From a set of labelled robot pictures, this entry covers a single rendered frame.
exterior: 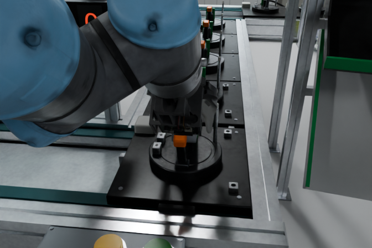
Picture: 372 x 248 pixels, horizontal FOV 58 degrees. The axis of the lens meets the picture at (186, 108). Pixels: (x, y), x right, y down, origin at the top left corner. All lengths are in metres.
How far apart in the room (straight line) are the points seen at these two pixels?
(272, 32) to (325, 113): 1.19
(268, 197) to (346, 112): 0.20
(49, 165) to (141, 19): 0.56
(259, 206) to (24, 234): 0.38
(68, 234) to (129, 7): 0.38
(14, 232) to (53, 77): 0.49
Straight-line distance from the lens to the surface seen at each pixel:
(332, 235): 0.72
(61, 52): 0.17
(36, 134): 0.30
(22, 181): 0.76
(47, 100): 0.18
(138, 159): 0.66
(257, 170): 0.66
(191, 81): 0.37
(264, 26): 1.76
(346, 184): 0.60
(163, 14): 0.27
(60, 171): 0.76
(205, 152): 0.64
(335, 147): 0.61
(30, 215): 0.61
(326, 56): 0.50
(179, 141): 0.53
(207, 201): 0.57
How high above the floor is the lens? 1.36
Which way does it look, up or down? 28 degrees down
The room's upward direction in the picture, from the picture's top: straight up
